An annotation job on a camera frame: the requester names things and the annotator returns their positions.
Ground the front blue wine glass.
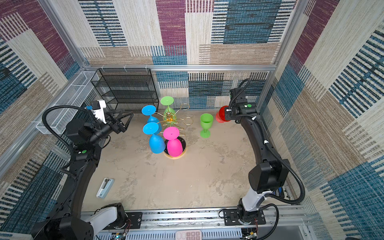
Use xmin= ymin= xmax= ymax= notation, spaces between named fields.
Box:
xmin=143 ymin=122 xmax=166 ymax=154

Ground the black wire shelf rack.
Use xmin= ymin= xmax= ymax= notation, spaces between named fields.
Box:
xmin=91 ymin=68 xmax=159 ymax=113

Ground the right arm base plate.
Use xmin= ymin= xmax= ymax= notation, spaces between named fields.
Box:
xmin=219 ymin=209 xmax=266 ymax=226

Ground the blue clip tool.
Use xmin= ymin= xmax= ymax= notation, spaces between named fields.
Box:
xmin=277 ymin=187 xmax=285 ymax=199

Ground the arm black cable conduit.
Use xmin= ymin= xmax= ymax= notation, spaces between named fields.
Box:
xmin=227 ymin=78 xmax=306 ymax=240
xmin=41 ymin=104 xmax=91 ymax=151

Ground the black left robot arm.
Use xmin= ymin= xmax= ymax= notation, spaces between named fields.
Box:
xmin=31 ymin=105 xmax=134 ymax=240

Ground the light blue flat device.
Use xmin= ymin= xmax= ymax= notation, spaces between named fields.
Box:
xmin=96 ymin=178 xmax=115 ymax=199

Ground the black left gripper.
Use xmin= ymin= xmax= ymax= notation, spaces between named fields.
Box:
xmin=89 ymin=109 xmax=133 ymax=148

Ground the pink keypad device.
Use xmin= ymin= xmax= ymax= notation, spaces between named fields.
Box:
xmin=175 ymin=230 xmax=203 ymax=240

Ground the blue wine glass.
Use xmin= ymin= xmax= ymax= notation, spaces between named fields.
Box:
xmin=142 ymin=105 xmax=162 ymax=134
xmin=143 ymin=122 xmax=166 ymax=154

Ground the gold wine glass rack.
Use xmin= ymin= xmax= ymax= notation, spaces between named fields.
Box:
xmin=160 ymin=111 xmax=191 ymax=159

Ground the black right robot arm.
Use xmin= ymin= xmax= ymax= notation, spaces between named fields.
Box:
xmin=225 ymin=88 xmax=289 ymax=225

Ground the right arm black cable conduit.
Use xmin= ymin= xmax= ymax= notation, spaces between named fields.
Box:
xmin=227 ymin=78 xmax=306 ymax=240

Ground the pink wine glass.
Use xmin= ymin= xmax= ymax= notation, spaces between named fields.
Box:
xmin=163 ymin=127 xmax=183 ymax=158

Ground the red wine glass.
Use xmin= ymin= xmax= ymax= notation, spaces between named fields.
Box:
xmin=216 ymin=106 xmax=229 ymax=123

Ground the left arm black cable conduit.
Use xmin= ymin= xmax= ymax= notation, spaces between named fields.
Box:
xmin=41 ymin=104 xmax=91 ymax=151

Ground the back blue wine glass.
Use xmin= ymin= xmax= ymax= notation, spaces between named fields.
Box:
xmin=142 ymin=105 xmax=162 ymax=134

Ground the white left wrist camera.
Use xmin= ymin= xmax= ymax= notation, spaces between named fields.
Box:
xmin=86 ymin=100 xmax=107 ymax=124

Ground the green wine glass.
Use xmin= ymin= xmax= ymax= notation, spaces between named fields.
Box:
xmin=160 ymin=96 xmax=176 ymax=116
xmin=200 ymin=113 xmax=214 ymax=138

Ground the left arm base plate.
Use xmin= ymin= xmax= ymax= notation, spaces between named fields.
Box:
xmin=104 ymin=212 xmax=143 ymax=231

